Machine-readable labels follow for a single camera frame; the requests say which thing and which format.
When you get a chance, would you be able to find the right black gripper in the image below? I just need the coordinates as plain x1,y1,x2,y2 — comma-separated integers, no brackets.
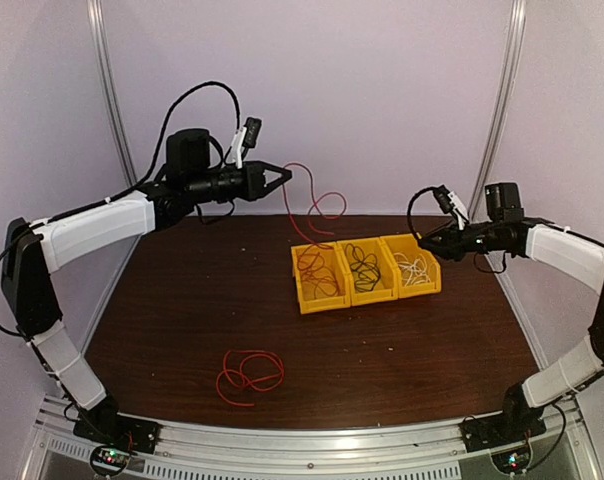
418,218,502,261

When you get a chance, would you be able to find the white cable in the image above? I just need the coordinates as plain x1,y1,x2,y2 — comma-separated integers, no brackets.
391,252,441,291

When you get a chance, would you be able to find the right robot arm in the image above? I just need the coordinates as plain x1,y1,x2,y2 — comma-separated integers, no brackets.
409,182,604,442

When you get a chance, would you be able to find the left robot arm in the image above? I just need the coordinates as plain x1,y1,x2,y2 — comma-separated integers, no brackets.
0,119,292,444

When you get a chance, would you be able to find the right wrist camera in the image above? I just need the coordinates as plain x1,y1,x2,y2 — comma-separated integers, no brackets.
433,185,470,231

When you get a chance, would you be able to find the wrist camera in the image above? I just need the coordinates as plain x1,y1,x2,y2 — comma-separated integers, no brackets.
433,185,470,231
227,117,262,169

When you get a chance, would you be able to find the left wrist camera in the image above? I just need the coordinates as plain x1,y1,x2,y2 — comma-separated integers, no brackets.
227,117,262,169

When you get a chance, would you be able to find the right black camera cable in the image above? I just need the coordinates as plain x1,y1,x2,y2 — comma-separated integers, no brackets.
406,185,448,241

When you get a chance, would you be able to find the black camera cable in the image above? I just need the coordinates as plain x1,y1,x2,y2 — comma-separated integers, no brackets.
106,80,246,201
406,185,448,241

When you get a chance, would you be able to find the left black camera cable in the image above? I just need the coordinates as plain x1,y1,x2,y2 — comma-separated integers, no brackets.
106,80,246,201

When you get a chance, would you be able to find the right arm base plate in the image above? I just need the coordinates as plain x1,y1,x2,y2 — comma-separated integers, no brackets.
459,414,546,453

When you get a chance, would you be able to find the front aluminium rail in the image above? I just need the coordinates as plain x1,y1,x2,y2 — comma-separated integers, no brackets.
20,394,603,480

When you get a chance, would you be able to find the right aluminium frame post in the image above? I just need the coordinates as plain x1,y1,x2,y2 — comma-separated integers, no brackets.
469,0,527,220

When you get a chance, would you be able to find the aluminium frame post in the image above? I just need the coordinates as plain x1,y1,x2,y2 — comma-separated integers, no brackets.
86,0,138,186
469,0,527,220

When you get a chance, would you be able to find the left aluminium frame post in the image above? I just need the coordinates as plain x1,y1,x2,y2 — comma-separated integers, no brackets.
86,0,138,186

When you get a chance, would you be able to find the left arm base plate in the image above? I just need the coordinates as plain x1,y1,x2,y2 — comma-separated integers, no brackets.
73,415,160,454

